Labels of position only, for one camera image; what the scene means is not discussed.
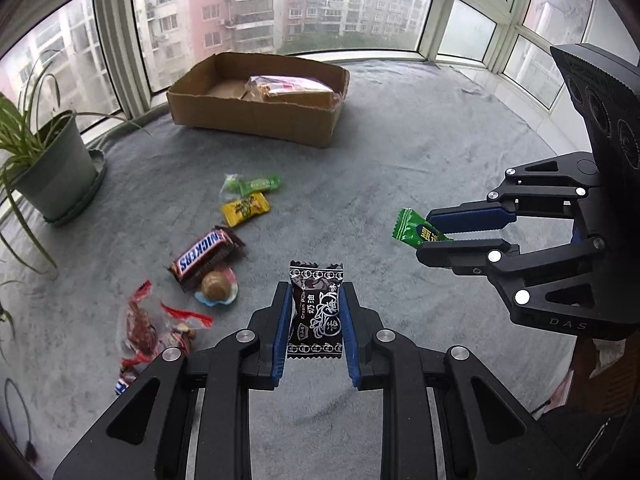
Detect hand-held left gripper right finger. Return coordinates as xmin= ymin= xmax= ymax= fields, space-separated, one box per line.
xmin=340 ymin=281 xmax=584 ymax=480

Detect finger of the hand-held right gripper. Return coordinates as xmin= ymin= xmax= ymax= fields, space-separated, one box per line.
xmin=425 ymin=152 xmax=602 ymax=234
xmin=415 ymin=236 xmax=608 ymax=312

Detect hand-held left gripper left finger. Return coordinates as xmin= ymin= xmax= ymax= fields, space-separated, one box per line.
xmin=52 ymin=281 xmax=296 ymax=480

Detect black candy packet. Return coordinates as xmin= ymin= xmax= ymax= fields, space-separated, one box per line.
xmin=287 ymin=259 xmax=346 ymax=361

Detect dark green candy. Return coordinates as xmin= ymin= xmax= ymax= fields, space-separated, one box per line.
xmin=391 ymin=207 xmax=454 ymax=250

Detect brown chocolate bar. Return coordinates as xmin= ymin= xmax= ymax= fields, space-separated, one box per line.
xmin=168 ymin=226 xmax=246 ymax=294

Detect light green candy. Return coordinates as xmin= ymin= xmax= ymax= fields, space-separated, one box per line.
xmin=221 ymin=173 xmax=282 ymax=199

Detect blue label chocolate bar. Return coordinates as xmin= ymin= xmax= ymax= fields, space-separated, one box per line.
xmin=113 ymin=367 xmax=142 ymax=397

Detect cardboard box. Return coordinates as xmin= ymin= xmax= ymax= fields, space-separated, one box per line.
xmin=166 ymin=51 xmax=350 ymax=150

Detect bread packet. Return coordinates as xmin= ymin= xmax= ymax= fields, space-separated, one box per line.
xmin=245 ymin=74 xmax=334 ymax=102

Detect round jelly cup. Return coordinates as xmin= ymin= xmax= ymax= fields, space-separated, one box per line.
xmin=193 ymin=267 xmax=239 ymax=309

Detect yellow candy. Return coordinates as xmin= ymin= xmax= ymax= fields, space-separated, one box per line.
xmin=220 ymin=192 xmax=271 ymax=228

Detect green pot saucer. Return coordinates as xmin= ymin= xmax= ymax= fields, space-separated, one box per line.
xmin=42 ymin=147 xmax=107 ymax=227

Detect spider plant in green pot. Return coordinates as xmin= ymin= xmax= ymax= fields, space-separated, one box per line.
xmin=0 ymin=49 xmax=152 ymax=282

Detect apartment buildings outside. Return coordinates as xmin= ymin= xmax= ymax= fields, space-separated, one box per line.
xmin=0 ymin=0 xmax=437 ymax=117

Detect white window frame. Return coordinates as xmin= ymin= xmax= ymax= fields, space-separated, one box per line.
xmin=0 ymin=0 xmax=640 ymax=137

